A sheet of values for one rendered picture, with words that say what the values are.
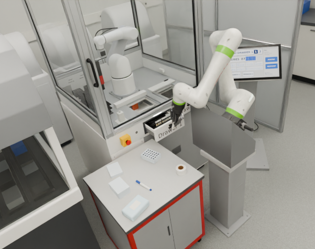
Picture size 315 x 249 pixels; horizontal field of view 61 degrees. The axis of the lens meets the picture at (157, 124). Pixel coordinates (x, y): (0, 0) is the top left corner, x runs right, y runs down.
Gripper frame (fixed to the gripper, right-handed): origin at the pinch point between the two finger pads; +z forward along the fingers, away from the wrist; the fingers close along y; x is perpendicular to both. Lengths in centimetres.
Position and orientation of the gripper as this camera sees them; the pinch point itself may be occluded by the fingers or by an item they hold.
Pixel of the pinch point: (174, 125)
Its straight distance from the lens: 200.3
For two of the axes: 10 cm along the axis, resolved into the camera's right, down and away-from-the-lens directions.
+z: -0.8, 6.4, 7.6
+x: 7.8, -4.3, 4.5
